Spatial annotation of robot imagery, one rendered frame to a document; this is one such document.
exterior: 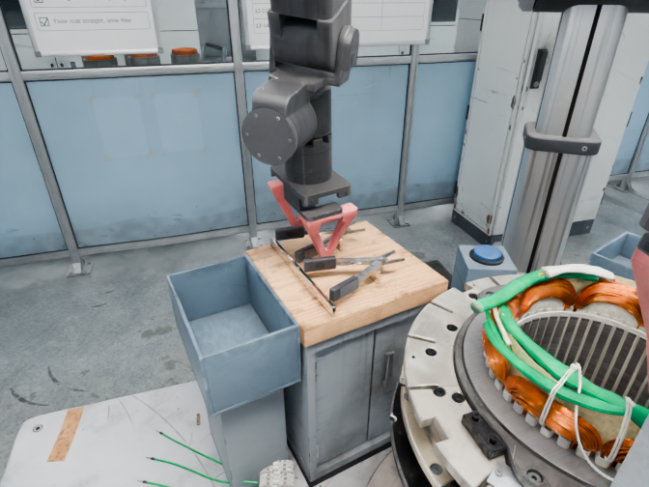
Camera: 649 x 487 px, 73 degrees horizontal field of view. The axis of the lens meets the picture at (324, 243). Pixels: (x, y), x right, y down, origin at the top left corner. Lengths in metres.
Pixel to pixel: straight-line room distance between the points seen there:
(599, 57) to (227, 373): 0.67
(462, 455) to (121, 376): 1.82
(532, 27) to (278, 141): 2.19
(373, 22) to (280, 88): 2.17
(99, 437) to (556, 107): 0.87
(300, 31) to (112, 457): 0.64
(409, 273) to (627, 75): 2.55
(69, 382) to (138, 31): 1.57
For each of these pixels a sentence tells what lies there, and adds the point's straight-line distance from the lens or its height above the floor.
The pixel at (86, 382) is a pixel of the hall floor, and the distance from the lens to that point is 2.11.
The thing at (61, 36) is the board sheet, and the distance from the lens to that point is 2.44.
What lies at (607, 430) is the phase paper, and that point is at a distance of 0.36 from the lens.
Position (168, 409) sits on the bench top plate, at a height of 0.78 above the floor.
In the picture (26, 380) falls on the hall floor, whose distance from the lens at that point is 2.24.
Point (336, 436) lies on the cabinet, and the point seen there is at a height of 0.85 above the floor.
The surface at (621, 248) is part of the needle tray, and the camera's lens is 0.81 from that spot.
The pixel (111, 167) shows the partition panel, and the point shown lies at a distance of 2.58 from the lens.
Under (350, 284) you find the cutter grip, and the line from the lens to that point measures 0.49.
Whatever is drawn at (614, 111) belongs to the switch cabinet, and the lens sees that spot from 3.04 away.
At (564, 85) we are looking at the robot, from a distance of 0.80.
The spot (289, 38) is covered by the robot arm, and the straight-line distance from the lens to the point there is 0.48.
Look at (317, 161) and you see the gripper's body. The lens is 0.51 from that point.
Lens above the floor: 1.37
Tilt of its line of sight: 30 degrees down
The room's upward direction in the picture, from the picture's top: straight up
